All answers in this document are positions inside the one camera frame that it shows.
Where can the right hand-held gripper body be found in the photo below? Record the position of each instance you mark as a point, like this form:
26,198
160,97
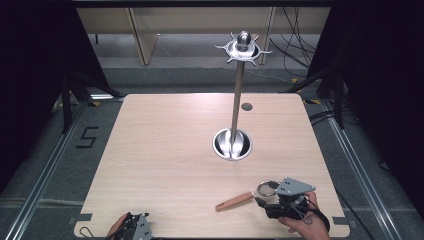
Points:
293,188

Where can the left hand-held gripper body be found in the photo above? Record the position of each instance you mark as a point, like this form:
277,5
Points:
138,228

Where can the person's left hand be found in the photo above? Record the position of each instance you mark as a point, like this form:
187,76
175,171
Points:
116,226

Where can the person's right hand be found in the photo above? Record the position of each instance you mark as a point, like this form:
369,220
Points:
305,228

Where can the grey round table grommet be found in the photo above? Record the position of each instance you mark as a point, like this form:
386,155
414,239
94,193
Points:
246,106

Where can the silver metal utensil rack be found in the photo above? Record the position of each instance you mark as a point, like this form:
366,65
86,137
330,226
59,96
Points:
237,100

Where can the black metal stand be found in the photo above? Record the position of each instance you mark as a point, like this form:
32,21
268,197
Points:
66,103
338,100

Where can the black curtain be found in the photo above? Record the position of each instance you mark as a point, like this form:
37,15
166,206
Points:
30,83
383,83

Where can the light wooden desk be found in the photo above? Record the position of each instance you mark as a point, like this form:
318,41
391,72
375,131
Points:
200,20

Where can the metal floor rail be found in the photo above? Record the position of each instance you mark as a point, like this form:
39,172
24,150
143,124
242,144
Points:
360,166
40,180

